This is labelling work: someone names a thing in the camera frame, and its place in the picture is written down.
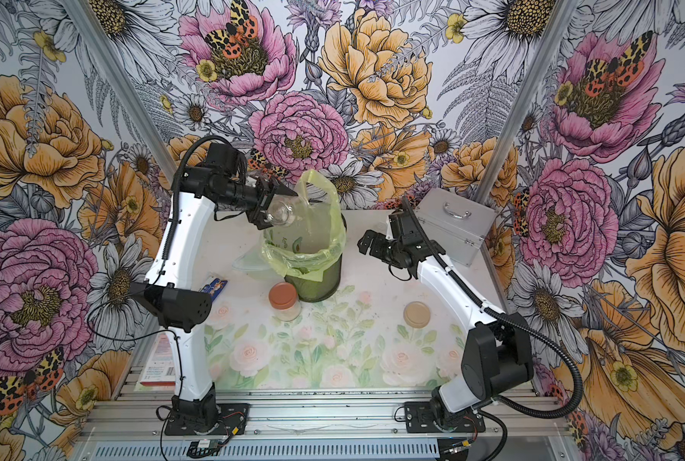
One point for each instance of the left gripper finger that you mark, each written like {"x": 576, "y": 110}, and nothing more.
{"x": 277, "y": 188}
{"x": 262, "y": 219}

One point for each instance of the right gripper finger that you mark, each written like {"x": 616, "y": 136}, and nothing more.
{"x": 371, "y": 243}
{"x": 396, "y": 258}

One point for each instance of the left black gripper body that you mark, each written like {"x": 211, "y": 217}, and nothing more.
{"x": 251, "y": 198}

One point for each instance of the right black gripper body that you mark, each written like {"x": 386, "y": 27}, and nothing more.
{"x": 394, "y": 246}

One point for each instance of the clear plastic rice jar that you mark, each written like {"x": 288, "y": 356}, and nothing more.
{"x": 283, "y": 211}

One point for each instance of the beige jar lid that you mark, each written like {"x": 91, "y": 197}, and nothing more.
{"x": 417, "y": 315}

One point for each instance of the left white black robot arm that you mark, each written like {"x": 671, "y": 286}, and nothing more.
{"x": 211, "y": 173}

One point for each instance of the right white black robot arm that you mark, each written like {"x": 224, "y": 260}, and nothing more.
{"x": 497, "y": 352}

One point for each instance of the clear plastic container lid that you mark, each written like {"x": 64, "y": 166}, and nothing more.
{"x": 253, "y": 264}

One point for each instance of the yellow-green plastic bin bag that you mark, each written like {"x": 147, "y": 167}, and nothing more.
{"x": 315, "y": 242}

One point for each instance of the silver aluminium case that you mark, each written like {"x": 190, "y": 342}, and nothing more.
{"x": 459, "y": 225}

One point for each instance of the blue packaged item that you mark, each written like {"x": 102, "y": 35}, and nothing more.
{"x": 213, "y": 286}

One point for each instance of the jar with red-brown lid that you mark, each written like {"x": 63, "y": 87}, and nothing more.
{"x": 284, "y": 301}

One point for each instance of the floral table mat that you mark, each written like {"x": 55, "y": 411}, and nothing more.
{"x": 354, "y": 339}

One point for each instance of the red white cardboard box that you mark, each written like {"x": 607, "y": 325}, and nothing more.
{"x": 159, "y": 369}

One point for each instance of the small green circuit board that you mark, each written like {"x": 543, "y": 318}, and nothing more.
{"x": 203, "y": 448}

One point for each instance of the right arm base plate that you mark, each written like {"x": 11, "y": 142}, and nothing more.
{"x": 426, "y": 417}

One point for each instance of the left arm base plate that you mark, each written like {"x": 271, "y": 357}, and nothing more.
{"x": 213, "y": 419}

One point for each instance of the aluminium front rail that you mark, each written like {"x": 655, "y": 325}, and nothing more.
{"x": 349, "y": 424}

